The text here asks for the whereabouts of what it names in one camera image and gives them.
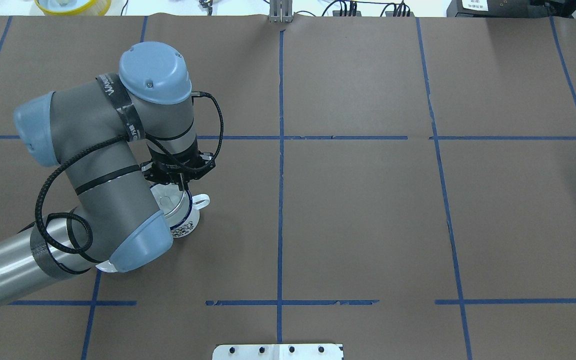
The clear glass funnel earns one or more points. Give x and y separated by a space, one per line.
172 201

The grey metal bracket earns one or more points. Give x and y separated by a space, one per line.
280 11

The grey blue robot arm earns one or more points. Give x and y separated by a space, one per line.
108 140

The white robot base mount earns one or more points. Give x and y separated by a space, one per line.
279 351

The black device with label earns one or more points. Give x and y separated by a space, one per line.
515 9

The yellow white bowl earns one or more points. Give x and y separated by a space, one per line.
70 8

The white mug lid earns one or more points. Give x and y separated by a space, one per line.
107 267

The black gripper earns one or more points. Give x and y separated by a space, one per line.
172 174

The white enamel mug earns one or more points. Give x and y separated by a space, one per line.
197 202

